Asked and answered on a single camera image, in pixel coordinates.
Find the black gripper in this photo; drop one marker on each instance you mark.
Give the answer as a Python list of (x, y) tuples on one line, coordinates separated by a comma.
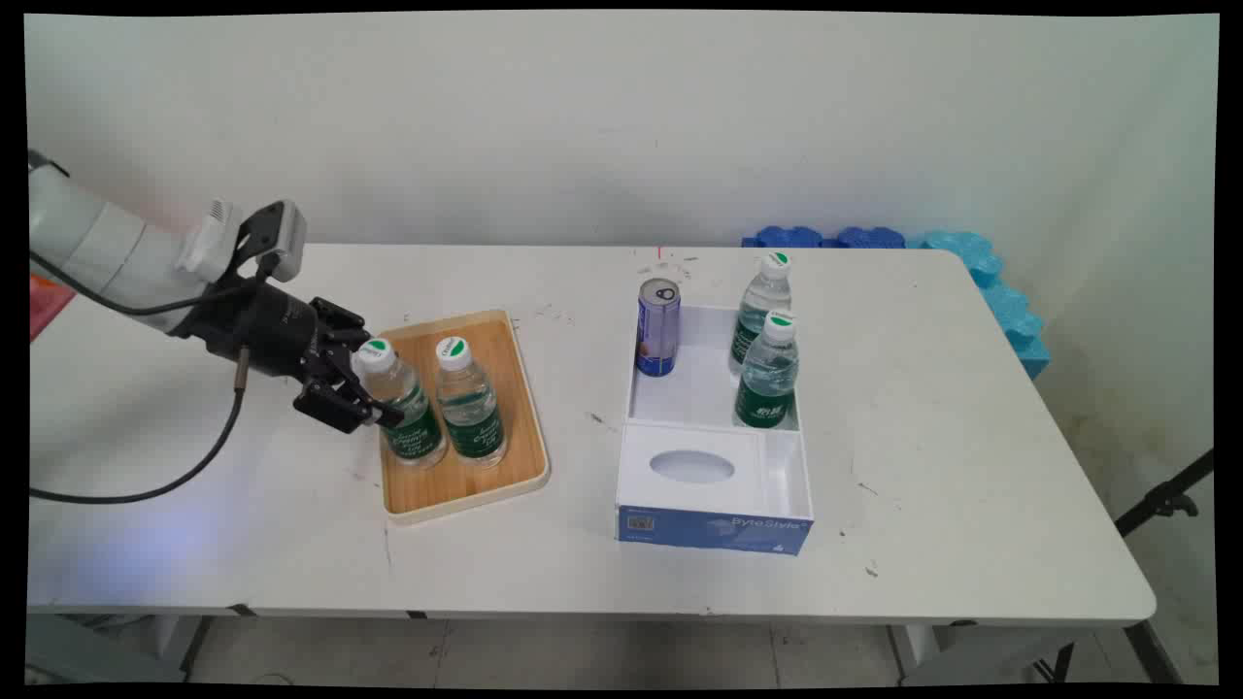
[(262, 325)]

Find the green label water bottle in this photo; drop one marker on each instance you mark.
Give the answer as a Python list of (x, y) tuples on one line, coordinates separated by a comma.
[(767, 383), (408, 427), (762, 291), (473, 417)]

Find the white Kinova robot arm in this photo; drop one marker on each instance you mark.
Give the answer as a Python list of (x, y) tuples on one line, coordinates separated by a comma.
[(97, 248)]

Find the wooden tray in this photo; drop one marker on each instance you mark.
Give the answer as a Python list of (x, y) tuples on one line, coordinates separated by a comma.
[(515, 427)]

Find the pink object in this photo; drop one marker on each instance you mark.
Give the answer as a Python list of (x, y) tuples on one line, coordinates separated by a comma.
[(47, 306)]

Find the blue drink can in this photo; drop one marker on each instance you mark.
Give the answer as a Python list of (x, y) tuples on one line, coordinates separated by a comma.
[(657, 330)]

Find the white and blue cardboard box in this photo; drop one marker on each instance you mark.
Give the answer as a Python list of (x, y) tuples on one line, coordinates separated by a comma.
[(714, 485)]

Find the dark blue foam piece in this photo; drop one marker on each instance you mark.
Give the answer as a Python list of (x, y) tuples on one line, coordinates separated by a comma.
[(871, 237), (787, 237)]

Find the grey table leg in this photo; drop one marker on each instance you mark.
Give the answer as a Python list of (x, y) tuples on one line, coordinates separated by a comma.
[(913, 650)]

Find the light blue foam piece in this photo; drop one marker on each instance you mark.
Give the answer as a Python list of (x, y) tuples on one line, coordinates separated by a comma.
[(1005, 301)]

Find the black tripod leg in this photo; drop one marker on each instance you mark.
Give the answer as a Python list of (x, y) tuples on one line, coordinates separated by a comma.
[(1165, 500)]

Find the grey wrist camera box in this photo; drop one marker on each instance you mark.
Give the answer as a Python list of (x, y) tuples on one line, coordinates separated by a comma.
[(282, 233)]

